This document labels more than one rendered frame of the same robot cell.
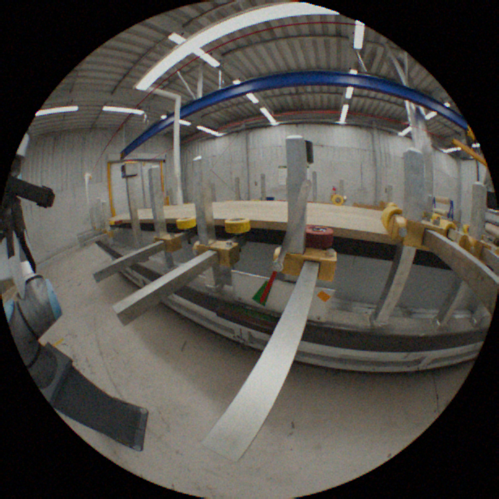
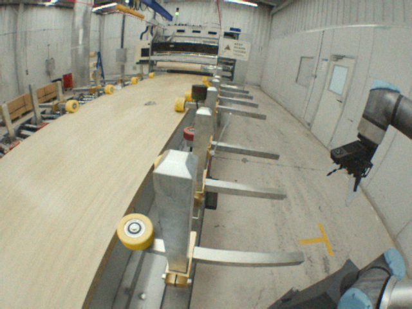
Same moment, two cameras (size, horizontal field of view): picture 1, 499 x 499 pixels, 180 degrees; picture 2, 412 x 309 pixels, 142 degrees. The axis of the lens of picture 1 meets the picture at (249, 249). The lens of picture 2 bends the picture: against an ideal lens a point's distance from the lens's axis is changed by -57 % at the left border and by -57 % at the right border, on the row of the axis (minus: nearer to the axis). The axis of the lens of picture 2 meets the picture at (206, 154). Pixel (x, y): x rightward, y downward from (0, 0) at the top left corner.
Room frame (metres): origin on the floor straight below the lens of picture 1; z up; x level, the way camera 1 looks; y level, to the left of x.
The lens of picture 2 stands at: (0.58, 0.46, 1.22)
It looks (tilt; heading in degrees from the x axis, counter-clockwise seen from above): 33 degrees down; 244
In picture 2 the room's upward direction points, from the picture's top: 8 degrees clockwise
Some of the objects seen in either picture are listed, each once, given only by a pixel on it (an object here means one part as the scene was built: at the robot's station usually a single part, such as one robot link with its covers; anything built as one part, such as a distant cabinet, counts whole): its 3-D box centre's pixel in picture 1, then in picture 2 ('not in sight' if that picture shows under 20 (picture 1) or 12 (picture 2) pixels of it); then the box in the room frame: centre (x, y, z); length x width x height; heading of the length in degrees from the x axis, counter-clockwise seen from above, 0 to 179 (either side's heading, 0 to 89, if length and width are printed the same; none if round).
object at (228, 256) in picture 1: (215, 251); (196, 187); (0.42, 0.10, 0.83); 0.13 x 0.06 x 0.05; 62
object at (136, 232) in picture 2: (187, 231); (138, 239); (0.62, 0.26, 0.85); 0.08 x 0.08 x 0.11
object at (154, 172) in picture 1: (160, 228); (178, 259); (0.55, 0.34, 0.89); 0.03 x 0.03 x 0.48; 62
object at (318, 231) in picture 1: (315, 249); (191, 140); (0.35, -0.17, 0.85); 0.08 x 0.08 x 0.11
